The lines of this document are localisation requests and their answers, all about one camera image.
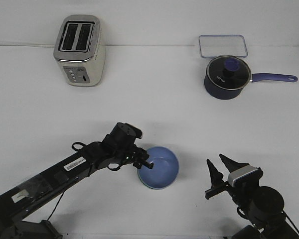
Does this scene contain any green bowl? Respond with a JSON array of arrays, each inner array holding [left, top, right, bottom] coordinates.
[[138, 171, 177, 190]]

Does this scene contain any blue saucepan with handle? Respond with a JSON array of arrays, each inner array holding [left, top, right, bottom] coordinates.
[[204, 73, 298, 100]]

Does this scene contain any glass pot lid blue knob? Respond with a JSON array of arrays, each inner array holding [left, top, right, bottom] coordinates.
[[206, 55, 251, 90]]

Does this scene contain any cream and steel toaster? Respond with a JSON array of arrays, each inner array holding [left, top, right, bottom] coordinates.
[[53, 14, 106, 87]]

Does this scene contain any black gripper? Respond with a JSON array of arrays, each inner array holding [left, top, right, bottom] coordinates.
[[101, 122, 154, 168], [204, 154, 249, 205]]

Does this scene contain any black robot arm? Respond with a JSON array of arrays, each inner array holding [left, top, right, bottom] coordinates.
[[205, 154, 299, 239], [0, 122, 153, 239]]

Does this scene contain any clear blue-rimmed container lid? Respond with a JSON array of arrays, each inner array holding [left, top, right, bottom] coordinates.
[[198, 34, 248, 58]]

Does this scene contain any blue bowl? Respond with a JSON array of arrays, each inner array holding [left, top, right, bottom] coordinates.
[[137, 146, 179, 176]]

